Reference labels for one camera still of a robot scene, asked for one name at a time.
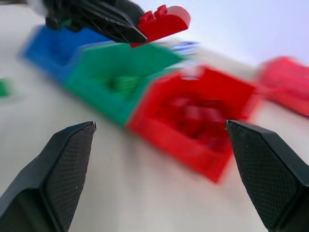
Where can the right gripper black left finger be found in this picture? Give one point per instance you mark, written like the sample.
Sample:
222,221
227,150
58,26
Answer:
48,174

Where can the green plastic bin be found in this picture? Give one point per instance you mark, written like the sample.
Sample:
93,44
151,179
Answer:
101,101

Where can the blue plastic bin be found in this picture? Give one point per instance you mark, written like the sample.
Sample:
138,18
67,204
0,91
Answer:
48,50

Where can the red rounded toy block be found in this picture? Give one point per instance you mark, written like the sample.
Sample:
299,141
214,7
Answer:
164,24

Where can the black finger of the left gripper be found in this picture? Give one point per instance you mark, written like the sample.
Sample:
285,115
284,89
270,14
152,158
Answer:
116,27
128,8

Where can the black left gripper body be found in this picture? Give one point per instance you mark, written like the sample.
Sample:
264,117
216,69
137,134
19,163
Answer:
62,13

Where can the red studded toy block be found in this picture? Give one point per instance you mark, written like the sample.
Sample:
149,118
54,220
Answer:
287,82

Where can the green toy block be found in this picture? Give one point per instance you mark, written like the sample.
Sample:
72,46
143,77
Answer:
4,87
124,84

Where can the red plastic bin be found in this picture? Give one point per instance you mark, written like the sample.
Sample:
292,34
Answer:
169,149

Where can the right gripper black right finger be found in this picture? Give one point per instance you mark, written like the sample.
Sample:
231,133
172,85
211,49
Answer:
265,174

